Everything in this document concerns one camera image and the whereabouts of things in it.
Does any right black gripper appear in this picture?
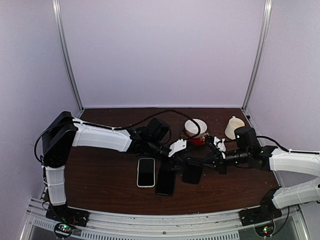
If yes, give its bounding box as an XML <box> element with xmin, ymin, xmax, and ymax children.
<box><xmin>199</xmin><ymin>148</ymin><xmax>251</xmax><ymax>175</ymax></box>

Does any clear white phone case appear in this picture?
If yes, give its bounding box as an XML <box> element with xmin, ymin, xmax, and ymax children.
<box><xmin>136</xmin><ymin>157</ymin><xmax>156</xmax><ymax>188</ymax></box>

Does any white-edged black phone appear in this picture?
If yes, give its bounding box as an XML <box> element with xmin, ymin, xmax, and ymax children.
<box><xmin>137</xmin><ymin>159</ymin><xmax>155</xmax><ymax>187</ymax></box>

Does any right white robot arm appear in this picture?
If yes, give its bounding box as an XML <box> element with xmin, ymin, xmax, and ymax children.
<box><xmin>185</xmin><ymin>126</ymin><xmax>320</xmax><ymax>221</ymax></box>

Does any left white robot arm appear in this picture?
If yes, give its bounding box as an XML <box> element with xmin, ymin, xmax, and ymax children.
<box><xmin>40</xmin><ymin>111</ymin><xmax>187</xmax><ymax>222</ymax></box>

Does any red floral saucer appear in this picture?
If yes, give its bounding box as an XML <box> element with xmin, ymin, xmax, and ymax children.
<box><xmin>180</xmin><ymin>129</ymin><xmax>210</xmax><ymax>146</ymax></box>

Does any white ceramic bowl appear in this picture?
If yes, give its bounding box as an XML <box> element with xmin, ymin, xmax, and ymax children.
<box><xmin>184</xmin><ymin>118</ymin><xmax>208</xmax><ymax>139</ymax></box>

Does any cream ceramic mug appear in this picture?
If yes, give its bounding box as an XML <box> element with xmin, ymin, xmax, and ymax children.
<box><xmin>224</xmin><ymin>116</ymin><xmax>245</xmax><ymax>140</ymax></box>

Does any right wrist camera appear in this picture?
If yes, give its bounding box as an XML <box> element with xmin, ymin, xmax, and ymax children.
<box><xmin>205</xmin><ymin>135</ymin><xmax>226</xmax><ymax>152</ymax></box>

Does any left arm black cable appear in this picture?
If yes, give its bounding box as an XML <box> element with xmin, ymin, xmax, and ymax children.
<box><xmin>34</xmin><ymin>109</ymin><xmax>202</xmax><ymax>166</ymax></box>

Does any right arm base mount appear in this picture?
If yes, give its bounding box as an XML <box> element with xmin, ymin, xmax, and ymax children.
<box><xmin>238</xmin><ymin>206</ymin><xmax>282</xmax><ymax>238</ymax></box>

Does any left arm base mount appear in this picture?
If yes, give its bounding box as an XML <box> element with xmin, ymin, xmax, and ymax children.
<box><xmin>45</xmin><ymin>205</ymin><xmax>90</xmax><ymax>239</ymax></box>

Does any right aluminium frame post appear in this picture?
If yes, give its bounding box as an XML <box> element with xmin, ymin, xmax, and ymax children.
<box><xmin>241</xmin><ymin>0</ymin><xmax>273</xmax><ymax>112</ymax></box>

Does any aluminium frame post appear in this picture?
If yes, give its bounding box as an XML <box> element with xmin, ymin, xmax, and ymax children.
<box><xmin>52</xmin><ymin>0</ymin><xmax>85</xmax><ymax>113</ymax></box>
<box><xmin>241</xmin><ymin>0</ymin><xmax>273</xmax><ymax>112</ymax></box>

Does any left aluminium frame post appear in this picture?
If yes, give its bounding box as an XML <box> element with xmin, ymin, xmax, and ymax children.
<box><xmin>52</xmin><ymin>0</ymin><xmax>85</xmax><ymax>113</ymax></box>

